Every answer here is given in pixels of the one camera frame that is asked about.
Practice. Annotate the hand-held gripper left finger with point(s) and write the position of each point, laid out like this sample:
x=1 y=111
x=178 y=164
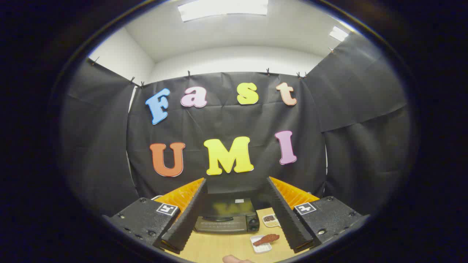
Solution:
x=188 y=215

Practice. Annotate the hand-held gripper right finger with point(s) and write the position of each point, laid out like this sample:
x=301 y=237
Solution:
x=287 y=215

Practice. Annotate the red raw meat steak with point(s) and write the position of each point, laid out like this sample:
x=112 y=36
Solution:
x=267 y=239

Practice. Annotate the black toaster oven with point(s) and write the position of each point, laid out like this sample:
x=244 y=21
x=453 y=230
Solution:
x=226 y=223

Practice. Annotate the white divided seasoning dish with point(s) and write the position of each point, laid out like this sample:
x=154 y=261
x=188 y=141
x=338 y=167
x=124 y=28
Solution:
x=270 y=219

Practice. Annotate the white rectangular plastic tray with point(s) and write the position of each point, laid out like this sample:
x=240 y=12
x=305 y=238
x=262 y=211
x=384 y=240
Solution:
x=262 y=248

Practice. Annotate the black backdrop cloth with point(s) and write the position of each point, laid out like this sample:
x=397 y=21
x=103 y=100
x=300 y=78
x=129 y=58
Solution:
x=226 y=120

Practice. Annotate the row of black clips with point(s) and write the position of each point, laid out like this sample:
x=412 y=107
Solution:
x=268 y=71

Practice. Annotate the small ceiling light panel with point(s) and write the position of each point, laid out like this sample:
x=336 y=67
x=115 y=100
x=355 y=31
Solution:
x=338 y=33

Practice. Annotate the large ceiling light panel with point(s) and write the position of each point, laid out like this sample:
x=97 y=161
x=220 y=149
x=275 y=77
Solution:
x=223 y=8

